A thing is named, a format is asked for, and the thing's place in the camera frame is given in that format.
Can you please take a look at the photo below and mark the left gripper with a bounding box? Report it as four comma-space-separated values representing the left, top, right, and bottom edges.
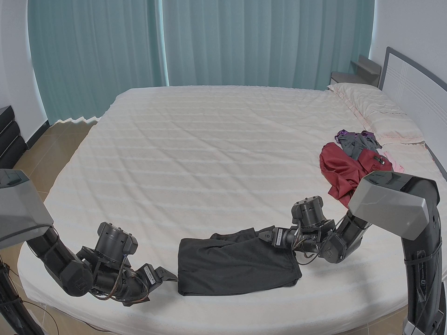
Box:
120, 263, 179, 307

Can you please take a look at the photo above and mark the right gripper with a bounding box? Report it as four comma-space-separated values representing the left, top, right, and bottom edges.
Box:
258, 226, 301, 250

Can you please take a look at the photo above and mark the black T-shirt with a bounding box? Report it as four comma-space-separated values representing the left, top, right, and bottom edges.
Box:
177, 226, 302, 296

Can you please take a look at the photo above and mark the dark red garment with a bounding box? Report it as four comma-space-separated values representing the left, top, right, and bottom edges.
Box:
319, 142, 393, 209

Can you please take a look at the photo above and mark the bed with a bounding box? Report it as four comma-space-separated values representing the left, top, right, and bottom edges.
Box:
17, 46, 447, 328

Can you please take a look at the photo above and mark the grey and purple garment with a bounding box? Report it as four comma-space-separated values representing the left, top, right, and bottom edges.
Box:
335, 129, 383, 160

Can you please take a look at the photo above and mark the pink garment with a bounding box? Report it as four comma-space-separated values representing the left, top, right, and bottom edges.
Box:
382, 151, 405, 174

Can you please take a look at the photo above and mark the cream pillow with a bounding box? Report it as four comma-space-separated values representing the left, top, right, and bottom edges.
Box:
326, 82, 426, 146

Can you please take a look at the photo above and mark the grey bedside table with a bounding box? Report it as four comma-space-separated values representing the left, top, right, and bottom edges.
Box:
330, 54, 382, 89

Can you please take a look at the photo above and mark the black chest of drawers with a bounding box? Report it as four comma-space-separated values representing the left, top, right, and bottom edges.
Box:
0, 105, 29, 169

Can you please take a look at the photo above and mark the blue-green curtain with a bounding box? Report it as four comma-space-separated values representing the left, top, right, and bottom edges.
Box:
162, 0, 376, 90
28, 0, 170, 125

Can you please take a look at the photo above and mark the black cable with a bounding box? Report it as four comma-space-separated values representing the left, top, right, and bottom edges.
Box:
0, 224, 57, 244
19, 299, 61, 335
295, 251, 322, 267

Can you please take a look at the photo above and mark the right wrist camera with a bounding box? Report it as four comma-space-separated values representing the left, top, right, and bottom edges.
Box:
291, 196, 328, 228

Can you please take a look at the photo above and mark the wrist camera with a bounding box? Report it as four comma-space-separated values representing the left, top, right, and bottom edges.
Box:
291, 196, 328, 228
96, 222, 138, 268

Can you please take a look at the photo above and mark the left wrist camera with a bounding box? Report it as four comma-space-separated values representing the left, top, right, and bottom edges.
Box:
96, 222, 138, 268

